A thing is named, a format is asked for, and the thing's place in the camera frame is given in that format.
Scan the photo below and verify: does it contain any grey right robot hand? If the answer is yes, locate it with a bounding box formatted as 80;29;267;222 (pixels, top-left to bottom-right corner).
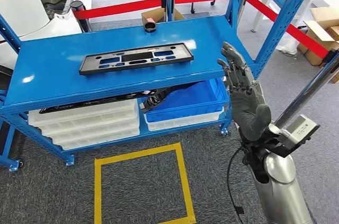
217;41;272;142

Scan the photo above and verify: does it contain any black plastic panel part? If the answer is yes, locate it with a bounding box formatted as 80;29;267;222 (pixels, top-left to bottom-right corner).
79;42;194;76

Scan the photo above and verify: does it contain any black finned plastic part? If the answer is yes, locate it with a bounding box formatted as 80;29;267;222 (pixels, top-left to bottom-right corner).
140;82;202;114

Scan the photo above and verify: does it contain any long black trim part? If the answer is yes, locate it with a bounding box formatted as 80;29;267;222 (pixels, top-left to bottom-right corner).
39;89;157;115

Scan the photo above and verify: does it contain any blue metal shelf rack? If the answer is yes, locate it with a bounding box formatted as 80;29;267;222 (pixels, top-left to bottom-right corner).
0;0;322;173

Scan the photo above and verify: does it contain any blue plastic bin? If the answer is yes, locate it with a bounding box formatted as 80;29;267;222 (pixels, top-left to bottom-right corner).
144;78;230;123

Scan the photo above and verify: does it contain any white plastic bag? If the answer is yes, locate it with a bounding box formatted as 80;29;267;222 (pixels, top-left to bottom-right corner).
275;33;300;57

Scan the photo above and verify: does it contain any chrome stanchion with round base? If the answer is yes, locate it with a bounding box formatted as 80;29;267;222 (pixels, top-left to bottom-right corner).
274;51;339;129

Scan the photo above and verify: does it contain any white plastic bin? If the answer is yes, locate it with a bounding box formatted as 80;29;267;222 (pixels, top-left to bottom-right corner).
145;106;225;132

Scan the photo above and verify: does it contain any cardboard box with open flap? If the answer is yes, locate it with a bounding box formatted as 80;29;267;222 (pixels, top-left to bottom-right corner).
297;20;339;67

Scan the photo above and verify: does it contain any closed cardboard box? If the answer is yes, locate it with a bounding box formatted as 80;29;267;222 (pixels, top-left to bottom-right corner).
310;6;339;41

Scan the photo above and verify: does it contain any black round tube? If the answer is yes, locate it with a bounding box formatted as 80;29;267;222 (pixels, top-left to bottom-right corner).
143;18;157;34

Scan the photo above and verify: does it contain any white plastic tray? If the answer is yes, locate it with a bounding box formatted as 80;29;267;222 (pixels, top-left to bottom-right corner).
50;127;140;144
28;100;139;127
59;135;140;151
39;117;140;136

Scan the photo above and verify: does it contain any yellow floor tape square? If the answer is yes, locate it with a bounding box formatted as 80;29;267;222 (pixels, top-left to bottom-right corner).
94;141;197;224

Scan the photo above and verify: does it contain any white car body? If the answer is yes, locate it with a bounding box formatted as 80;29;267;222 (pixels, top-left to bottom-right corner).
0;0;92;70

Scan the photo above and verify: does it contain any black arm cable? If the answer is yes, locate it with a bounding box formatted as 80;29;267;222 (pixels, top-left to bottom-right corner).
227;147;245;224

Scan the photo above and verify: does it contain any dark stanchion post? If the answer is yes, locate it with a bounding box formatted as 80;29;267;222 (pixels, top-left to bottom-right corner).
236;0;251;29

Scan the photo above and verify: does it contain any white table frame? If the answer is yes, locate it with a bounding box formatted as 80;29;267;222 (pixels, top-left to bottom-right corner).
251;0;334;34

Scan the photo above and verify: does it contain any chrome stanchion post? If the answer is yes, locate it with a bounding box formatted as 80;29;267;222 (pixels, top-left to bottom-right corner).
161;0;176;22

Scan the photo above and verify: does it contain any black-topped stanchion post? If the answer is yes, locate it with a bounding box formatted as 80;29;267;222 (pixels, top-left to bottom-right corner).
70;0;92;34

